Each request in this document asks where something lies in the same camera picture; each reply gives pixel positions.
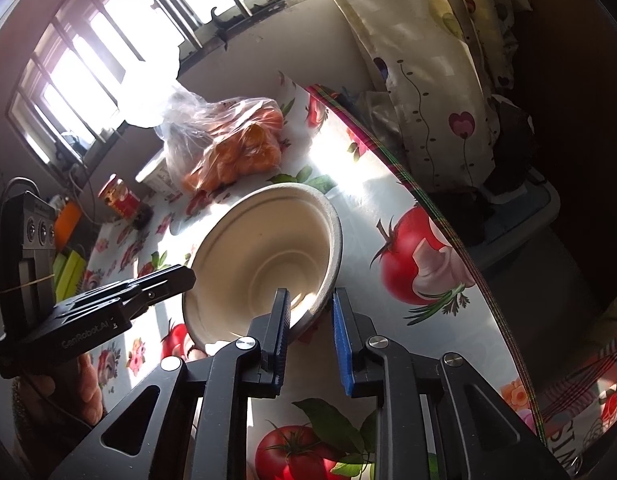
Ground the white plastic tub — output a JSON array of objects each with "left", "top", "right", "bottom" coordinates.
[{"left": 135, "top": 154, "right": 185, "bottom": 194}]

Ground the yellow-green box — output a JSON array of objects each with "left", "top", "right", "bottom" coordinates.
[{"left": 52, "top": 249, "right": 88, "bottom": 297}]

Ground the plastic bag of oranges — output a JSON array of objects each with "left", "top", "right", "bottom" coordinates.
[{"left": 121, "top": 45, "right": 285, "bottom": 195}]

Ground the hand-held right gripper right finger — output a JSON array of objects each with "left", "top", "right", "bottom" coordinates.
[{"left": 332, "top": 287, "right": 571, "bottom": 480}]

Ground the grey storage bin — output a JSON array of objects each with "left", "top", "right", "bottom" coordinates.
[{"left": 458, "top": 175, "right": 562, "bottom": 262}]

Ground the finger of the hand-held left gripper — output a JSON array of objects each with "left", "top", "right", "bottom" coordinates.
[{"left": 63, "top": 263, "right": 197, "bottom": 322}]

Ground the heart print curtain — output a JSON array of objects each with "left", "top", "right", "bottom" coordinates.
[{"left": 307, "top": 0, "right": 535, "bottom": 193}]

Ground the dark cloth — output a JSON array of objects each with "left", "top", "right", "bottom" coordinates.
[{"left": 481, "top": 94, "right": 540, "bottom": 197}]

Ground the beige paper bowl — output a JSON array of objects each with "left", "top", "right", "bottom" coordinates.
[{"left": 182, "top": 182, "right": 344, "bottom": 351}]

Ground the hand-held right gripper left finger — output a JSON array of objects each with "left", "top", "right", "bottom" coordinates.
[{"left": 48, "top": 287, "right": 292, "bottom": 480}]

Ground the orange plastic object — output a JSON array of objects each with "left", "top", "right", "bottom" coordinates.
[{"left": 52, "top": 202, "right": 84, "bottom": 252}]

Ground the barred window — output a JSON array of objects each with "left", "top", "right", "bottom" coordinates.
[{"left": 7, "top": 0, "right": 311, "bottom": 163}]

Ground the vegetable print tablecloth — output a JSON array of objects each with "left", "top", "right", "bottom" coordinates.
[{"left": 76, "top": 72, "right": 546, "bottom": 480}]

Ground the black hook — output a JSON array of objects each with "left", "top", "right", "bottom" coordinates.
[{"left": 208, "top": 6, "right": 230, "bottom": 52}]

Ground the person's left hand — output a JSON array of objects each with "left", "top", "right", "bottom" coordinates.
[{"left": 11, "top": 352, "right": 108, "bottom": 428}]

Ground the red label sauce jar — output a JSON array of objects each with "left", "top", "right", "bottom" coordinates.
[{"left": 99, "top": 174, "right": 152, "bottom": 227}]

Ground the black cable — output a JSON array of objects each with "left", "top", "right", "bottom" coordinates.
[{"left": 0, "top": 176, "right": 42, "bottom": 206}]

